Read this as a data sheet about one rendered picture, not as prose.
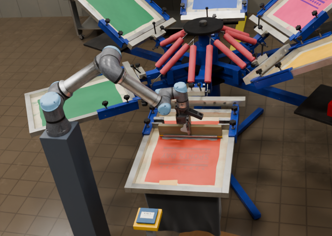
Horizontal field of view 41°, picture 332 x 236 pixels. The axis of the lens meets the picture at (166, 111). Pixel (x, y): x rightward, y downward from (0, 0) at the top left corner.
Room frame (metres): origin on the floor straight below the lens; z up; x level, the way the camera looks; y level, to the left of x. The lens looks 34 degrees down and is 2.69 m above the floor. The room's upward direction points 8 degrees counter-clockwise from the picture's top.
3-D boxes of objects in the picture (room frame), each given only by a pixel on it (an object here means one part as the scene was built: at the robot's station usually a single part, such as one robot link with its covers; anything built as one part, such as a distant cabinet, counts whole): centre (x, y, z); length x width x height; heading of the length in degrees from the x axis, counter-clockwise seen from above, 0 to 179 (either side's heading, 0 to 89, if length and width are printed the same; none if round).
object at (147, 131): (2.44, 0.11, 0.97); 0.30 x 0.05 x 0.07; 164
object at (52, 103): (2.20, 0.65, 1.37); 0.13 x 0.12 x 0.14; 175
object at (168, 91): (2.25, -0.01, 1.29); 0.11 x 0.11 x 0.08; 85
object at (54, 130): (2.20, 0.65, 1.25); 0.15 x 0.15 x 0.10
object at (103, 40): (3.63, 0.09, 0.91); 1.34 x 0.41 x 0.08; 44
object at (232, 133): (2.29, -0.43, 0.97); 0.30 x 0.05 x 0.07; 164
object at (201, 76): (3.15, -0.38, 0.99); 0.82 x 0.79 x 0.12; 164
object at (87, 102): (2.93, 0.50, 1.05); 1.08 x 0.61 x 0.23; 104
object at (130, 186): (2.14, -0.09, 0.97); 0.79 x 0.58 x 0.04; 164
